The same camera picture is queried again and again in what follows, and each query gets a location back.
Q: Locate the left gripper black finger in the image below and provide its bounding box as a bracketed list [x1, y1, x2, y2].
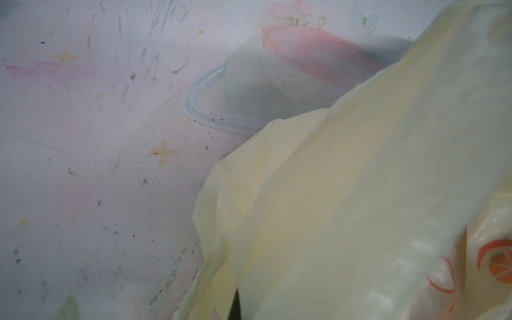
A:
[228, 290, 242, 320]

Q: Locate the cream printed plastic bag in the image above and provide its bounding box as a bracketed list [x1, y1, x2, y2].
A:
[173, 1, 511, 319]

